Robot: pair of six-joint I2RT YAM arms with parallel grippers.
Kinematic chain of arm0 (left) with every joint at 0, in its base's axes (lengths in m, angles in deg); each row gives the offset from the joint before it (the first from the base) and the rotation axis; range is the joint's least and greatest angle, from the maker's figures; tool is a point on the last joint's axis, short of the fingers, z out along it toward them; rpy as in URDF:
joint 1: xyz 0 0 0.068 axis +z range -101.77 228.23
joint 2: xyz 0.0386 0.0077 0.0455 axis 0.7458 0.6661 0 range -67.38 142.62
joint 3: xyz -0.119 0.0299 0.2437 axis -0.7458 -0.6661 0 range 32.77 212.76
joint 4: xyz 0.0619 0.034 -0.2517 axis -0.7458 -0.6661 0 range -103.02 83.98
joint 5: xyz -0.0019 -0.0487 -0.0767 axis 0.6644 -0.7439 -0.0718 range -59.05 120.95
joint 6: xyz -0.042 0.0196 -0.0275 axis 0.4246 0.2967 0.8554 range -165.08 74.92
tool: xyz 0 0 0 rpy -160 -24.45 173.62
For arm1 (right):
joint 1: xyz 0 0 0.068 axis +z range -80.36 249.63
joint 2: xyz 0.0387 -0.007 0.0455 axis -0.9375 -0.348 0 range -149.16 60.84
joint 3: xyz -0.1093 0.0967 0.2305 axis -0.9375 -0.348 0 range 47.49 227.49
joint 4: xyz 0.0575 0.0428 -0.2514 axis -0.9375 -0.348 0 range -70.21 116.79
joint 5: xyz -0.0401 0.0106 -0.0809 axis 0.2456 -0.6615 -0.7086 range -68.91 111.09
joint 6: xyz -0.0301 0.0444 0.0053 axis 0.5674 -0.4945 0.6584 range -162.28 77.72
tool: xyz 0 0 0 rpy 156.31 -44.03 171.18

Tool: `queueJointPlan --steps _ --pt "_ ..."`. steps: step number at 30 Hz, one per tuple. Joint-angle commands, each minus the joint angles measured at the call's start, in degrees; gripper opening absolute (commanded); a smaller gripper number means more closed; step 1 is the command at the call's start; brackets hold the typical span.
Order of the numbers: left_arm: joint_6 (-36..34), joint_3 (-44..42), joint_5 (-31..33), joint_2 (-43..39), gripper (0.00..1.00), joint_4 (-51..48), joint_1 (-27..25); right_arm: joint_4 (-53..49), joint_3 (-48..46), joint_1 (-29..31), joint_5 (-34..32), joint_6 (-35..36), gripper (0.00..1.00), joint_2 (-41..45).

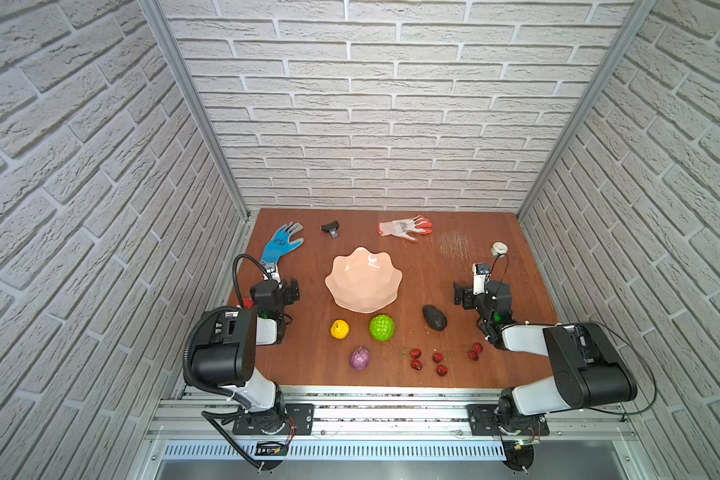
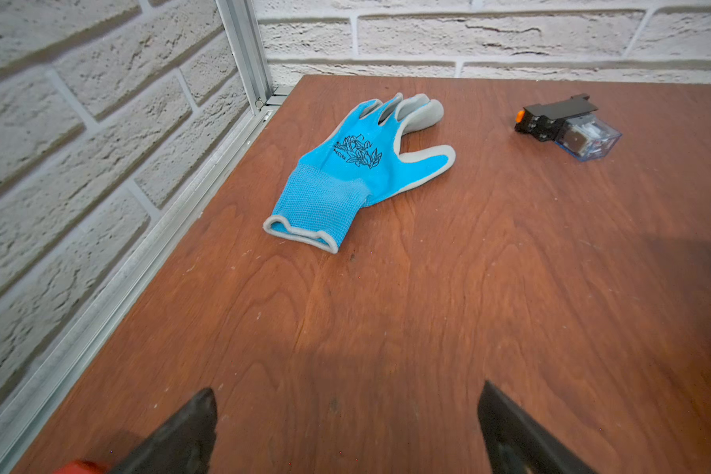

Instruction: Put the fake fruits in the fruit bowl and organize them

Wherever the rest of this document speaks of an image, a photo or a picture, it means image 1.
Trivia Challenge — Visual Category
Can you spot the red fake cherry pair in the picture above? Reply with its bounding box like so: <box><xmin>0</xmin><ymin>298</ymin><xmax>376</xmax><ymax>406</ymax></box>
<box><xmin>401</xmin><ymin>348</ymin><xmax>424</xmax><ymax>371</ymax></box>
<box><xmin>466</xmin><ymin>342</ymin><xmax>484</xmax><ymax>362</ymax></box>
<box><xmin>431</xmin><ymin>351</ymin><xmax>449</xmax><ymax>377</ymax></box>

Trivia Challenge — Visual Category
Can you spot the dark fake avocado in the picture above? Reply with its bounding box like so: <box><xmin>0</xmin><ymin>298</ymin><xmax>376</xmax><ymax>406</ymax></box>
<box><xmin>422</xmin><ymin>305</ymin><xmax>448</xmax><ymax>332</ymax></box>

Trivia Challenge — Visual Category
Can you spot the yellow fake lemon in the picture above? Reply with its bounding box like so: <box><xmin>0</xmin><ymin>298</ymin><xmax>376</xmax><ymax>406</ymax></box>
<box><xmin>330</xmin><ymin>319</ymin><xmax>350</xmax><ymax>340</ymax></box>

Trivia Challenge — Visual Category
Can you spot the purple fake passion fruit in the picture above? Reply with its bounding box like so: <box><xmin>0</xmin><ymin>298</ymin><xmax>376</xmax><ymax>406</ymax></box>
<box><xmin>349</xmin><ymin>346</ymin><xmax>371</xmax><ymax>371</ymax></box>

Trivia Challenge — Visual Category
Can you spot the green bumpy fake fruit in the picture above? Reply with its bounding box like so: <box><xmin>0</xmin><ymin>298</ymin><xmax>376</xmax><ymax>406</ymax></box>
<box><xmin>369</xmin><ymin>315</ymin><xmax>396</xmax><ymax>342</ymax></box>

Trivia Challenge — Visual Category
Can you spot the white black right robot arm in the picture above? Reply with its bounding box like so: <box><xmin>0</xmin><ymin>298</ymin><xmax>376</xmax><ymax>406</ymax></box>
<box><xmin>454</xmin><ymin>283</ymin><xmax>638</xmax><ymax>436</ymax></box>

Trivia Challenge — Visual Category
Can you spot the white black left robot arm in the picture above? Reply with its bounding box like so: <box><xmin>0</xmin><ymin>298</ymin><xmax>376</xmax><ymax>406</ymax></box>
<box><xmin>182</xmin><ymin>279</ymin><xmax>300</xmax><ymax>435</ymax></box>

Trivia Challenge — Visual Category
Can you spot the pink wavy fruit bowl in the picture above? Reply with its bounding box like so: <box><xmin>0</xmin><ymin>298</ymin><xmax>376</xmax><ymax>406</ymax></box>
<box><xmin>325</xmin><ymin>247</ymin><xmax>403</xmax><ymax>313</ymax></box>

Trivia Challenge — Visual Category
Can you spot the blue grey work glove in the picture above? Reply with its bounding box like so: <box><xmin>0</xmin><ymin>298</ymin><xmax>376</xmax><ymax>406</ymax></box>
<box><xmin>260</xmin><ymin>222</ymin><xmax>304</xmax><ymax>264</ymax></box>

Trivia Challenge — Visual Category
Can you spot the white tape roll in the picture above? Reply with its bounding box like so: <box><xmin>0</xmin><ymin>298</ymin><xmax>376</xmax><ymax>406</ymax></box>
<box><xmin>491</xmin><ymin>242</ymin><xmax>508</xmax><ymax>258</ymax></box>

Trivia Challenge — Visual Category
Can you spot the small black clip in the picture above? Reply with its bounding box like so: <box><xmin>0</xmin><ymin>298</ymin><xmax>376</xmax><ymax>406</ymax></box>
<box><xmin>320</xmin><ymin>221</ymin><xmax>339</xmax><ymax>239</ymax></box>

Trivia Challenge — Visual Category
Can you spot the white red work glove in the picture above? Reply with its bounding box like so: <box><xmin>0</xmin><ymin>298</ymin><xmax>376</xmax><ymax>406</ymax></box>
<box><xmin>378</xmin><ymin>215</ymin><xmax>433</xmax><ymax>243</ymax></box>

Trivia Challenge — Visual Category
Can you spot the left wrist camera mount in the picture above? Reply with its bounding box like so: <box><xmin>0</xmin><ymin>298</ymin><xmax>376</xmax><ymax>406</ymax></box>
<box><xmin>261</xmin><ymin>262</ymin><xmax>282</xmax><ymax>282</ymax></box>

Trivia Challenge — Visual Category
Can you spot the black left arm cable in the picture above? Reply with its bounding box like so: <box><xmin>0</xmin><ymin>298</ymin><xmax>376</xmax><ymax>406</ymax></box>
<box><xmin>181</xmin><ymin>253</ymin><xmax>274</xmax><ymax>398</ymax></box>

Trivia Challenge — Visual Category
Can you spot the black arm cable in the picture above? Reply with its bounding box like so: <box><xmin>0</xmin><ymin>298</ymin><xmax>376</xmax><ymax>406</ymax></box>
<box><xmin>181</xmin><ymin>253</ymin><xmax>274</xmax><ymax>398</ymax></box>
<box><xmin>587</xmin><ymin>323</ymin><xmax>658</xmax><ymax>418</ymax></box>

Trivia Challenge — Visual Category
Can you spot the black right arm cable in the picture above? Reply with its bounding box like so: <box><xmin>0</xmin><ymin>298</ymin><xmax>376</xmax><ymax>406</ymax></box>
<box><xmin>587</xmin><ymin>323</ymin><xmax>658</xmax><ymax>418</ymax></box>

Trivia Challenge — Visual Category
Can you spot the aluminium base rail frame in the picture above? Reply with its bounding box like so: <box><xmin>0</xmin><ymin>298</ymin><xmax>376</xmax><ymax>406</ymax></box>
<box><xmin>129</xmin><ymin>386</ymin><xmax>655</xmax><ymax>479</ymax></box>

